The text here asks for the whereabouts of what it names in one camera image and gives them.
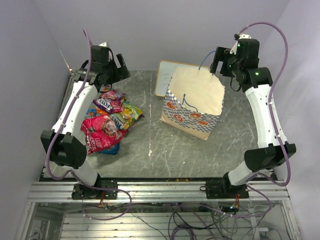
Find purple snack packet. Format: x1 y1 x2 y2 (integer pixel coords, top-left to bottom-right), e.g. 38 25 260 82
93 89 126 114

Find orange snack packet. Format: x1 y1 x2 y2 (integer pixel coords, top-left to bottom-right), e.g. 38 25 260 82
95 107 108 115

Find brown m&m packet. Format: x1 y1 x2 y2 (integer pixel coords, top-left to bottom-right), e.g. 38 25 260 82
84 108 97 120

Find yellow green snack packet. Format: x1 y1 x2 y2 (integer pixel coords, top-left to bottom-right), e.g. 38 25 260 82
109 101 144 130

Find blue checkered paper bag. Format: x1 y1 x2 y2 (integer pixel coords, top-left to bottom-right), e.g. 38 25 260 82
160 65 225 140

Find red snack packet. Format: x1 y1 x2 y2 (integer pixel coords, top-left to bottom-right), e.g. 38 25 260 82
81 115 127 155

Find blue candy packet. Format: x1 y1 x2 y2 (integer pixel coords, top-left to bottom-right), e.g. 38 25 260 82
98 143 120 155

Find small red candy packet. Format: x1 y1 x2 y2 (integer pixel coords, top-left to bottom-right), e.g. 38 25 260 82
99 84 112 93

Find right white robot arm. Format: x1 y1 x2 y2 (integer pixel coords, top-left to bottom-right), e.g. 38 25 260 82
210 34 297 198

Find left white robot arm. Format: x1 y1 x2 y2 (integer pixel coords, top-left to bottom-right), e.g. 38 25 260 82
40 42 131 200

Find small whiteboard on stand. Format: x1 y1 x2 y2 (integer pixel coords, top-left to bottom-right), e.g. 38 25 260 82
155 61 216 102

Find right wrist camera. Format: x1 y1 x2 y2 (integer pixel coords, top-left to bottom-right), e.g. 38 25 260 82
229 32 252 55

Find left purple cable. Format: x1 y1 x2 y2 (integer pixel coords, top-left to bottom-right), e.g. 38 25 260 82
45 28 133 221

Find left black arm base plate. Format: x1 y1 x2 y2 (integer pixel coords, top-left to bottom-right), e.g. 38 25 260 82
71 180 118 200

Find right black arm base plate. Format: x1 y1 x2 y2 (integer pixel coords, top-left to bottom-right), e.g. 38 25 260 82
199 182 249 199

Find aluminium mounting rail frame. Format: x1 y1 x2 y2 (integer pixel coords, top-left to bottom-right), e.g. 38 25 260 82
16 178 302 240

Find loose cables under frame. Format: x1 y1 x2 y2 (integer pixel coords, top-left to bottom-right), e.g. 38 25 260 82
82 199 276 240

